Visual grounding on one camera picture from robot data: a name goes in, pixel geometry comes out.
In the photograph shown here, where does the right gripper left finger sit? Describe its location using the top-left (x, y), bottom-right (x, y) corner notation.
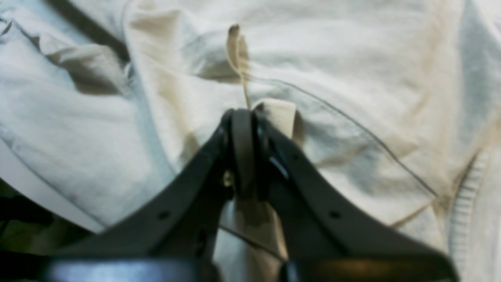
top-left (39, 109), bottom-right (254, 282)

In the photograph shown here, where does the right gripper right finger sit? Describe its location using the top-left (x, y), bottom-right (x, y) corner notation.
top-left (254, 112), bottom-right (459, 282)

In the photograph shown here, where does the beige t-shirt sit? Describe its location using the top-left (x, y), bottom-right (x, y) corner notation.
top-left (1, 0), bottom-right (500, 282)

